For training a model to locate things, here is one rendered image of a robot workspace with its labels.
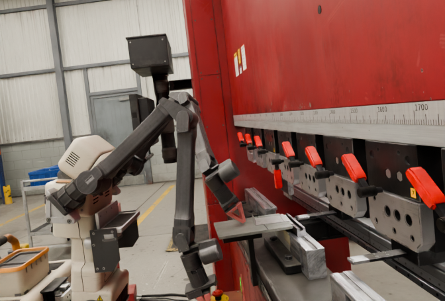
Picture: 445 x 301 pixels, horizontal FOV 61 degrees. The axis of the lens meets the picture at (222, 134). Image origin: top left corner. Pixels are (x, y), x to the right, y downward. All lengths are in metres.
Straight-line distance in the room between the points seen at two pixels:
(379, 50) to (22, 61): 9.58
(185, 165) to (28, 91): 8.80
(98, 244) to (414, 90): 1.21
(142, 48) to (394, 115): 1.93
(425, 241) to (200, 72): 1.77
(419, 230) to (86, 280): 1.24
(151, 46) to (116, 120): 6.66
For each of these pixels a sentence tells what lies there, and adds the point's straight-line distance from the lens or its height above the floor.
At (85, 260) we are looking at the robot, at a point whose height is 0.91.
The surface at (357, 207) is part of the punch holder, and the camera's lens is 0.81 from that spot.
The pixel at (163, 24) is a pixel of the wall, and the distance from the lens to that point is 8.96.
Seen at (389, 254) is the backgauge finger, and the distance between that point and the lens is 1.12.
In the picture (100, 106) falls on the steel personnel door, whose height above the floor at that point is 1.91.
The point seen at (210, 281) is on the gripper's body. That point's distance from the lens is 1.27.
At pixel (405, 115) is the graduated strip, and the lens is 0.63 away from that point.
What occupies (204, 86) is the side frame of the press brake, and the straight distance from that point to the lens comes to 2.22.
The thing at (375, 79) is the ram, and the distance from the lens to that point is 0.69.
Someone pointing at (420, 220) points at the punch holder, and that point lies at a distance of 0.64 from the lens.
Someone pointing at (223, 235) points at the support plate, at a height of 1.00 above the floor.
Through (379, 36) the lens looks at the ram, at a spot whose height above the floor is 1.51.
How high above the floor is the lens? 1.41
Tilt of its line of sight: 3 degrees down
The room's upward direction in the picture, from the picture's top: 6 degrees counter-clockwise
